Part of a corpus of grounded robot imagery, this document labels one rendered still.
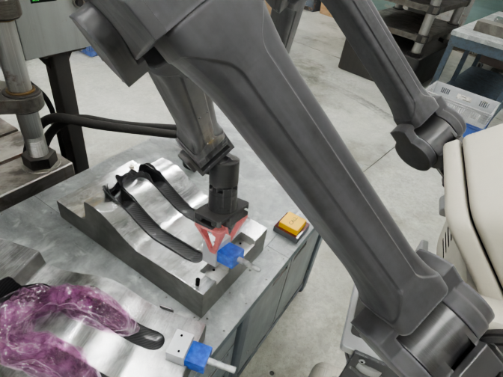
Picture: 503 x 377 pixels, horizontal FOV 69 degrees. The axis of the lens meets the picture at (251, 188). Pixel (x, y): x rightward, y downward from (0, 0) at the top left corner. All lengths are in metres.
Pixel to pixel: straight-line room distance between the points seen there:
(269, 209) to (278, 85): 0.93
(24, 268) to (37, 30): 0.75
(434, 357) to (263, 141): 0.25
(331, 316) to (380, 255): 1.64
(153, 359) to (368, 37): 0.68
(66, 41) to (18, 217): 0.59
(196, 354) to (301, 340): 1.11
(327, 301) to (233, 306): 1.13
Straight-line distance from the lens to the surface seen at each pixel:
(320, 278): 2.06
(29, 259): 0.90
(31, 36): 1.35
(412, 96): 0.70
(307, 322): 1.88
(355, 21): 0.66
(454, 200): 0.48
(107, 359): 0.78
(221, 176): 0.67
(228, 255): 0.76
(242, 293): 0.92
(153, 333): 0.81
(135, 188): 0.98
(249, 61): 0.22
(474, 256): 0.48
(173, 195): 1.00
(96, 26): 0.28
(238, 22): 0.22
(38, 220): 1.14
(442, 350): 0.39
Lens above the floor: 1.55
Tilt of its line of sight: 38 degrees down
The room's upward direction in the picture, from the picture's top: 9 degrees clockwise
